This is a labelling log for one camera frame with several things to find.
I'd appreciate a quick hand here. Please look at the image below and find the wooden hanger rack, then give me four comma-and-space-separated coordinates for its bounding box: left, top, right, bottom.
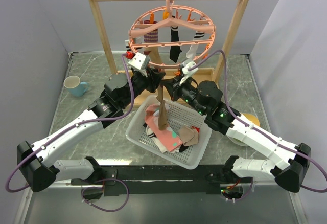
86, 0, 252, 111

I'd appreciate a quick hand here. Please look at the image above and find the pink round clip hanger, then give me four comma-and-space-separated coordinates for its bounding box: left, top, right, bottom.
125, 0, 216, 63

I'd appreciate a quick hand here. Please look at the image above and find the brown sock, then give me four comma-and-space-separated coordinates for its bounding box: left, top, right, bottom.
156, 84, 168, 130

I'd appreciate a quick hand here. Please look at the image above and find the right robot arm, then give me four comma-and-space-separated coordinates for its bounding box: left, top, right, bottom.
161, 77, 311, 193

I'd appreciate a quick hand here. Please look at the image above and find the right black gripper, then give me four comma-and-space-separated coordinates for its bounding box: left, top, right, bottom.
161, 73, 207, 116

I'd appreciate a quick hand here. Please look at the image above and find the pile of socks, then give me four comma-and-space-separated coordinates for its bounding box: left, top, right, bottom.
144, 104, 200, 153

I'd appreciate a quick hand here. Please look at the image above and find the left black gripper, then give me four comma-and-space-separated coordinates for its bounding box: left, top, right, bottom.
120, 66, 166, 108

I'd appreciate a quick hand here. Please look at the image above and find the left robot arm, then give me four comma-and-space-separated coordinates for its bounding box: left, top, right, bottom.
17, 68, 165, 192

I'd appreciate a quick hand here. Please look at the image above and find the white plastic basket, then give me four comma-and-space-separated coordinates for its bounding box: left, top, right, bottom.
126, 95, 212, 170

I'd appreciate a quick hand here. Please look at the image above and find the light blue mug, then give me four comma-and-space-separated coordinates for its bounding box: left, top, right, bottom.
63, 76, 89, 97

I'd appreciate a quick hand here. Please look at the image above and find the yellow bowl on plate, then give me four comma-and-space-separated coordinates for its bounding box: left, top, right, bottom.
226, 113, 260, 147

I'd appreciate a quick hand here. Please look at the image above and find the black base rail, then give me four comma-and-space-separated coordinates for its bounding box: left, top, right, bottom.
70, 164, 253, 198

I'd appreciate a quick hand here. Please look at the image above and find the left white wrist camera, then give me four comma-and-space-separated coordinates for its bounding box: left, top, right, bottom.
128, 52, 150, 77

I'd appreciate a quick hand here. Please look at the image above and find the aluminium frame rail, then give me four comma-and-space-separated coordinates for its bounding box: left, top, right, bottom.
24, 164, 297, 189

